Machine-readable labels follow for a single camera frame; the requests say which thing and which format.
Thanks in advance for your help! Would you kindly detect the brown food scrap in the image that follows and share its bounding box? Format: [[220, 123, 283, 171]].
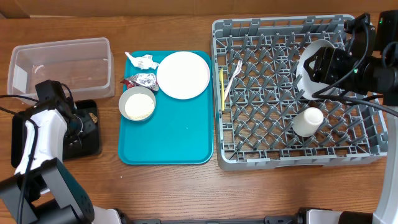
[[89, 113, 98, 123]]

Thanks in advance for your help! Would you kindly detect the grey plate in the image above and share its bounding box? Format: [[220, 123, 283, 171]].
[[296, 40, 333, 100]]

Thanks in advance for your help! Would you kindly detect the white plastic cup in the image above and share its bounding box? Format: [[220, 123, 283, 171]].
[[292, 107, 324, 137]]

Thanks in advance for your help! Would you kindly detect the grey bowl with rice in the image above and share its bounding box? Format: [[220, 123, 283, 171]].
[[119, 86, 156, 121]]

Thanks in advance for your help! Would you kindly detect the foil wrapper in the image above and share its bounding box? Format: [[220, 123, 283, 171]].
[[121, 73, 159, 91]]

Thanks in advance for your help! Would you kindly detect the white plastic fork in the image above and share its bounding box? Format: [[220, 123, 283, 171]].
[[223, 60, 243, 100]]

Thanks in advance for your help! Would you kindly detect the white tissue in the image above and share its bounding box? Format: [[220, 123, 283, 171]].
[[125, 52, 159, 70]]

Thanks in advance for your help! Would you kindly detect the yellow plastic spoon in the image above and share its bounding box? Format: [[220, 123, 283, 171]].
[[219, 68, 225, 112]]

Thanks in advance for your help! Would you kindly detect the white pink-rimmed plate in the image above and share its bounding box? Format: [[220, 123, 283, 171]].
[[156, 51, 211, 100]]

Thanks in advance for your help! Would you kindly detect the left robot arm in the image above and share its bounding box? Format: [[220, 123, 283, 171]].
[[1, 80, 129, 224]]

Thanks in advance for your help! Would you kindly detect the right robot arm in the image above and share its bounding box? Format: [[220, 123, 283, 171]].
[[303, 10, 397, 223]]

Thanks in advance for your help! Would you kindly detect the grey dishwasher rack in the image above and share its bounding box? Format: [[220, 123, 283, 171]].
[[212, 14, 388, 170]]

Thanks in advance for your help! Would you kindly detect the black tray bin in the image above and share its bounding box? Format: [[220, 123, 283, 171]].
[[11, 100, 102, 168]]

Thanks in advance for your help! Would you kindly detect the clear plastic bin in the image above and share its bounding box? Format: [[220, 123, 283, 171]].
[[7, 37, 115, 101]]

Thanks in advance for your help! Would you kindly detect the teal serving tray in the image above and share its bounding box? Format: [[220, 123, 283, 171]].
[[118, 50, 215, 166]]

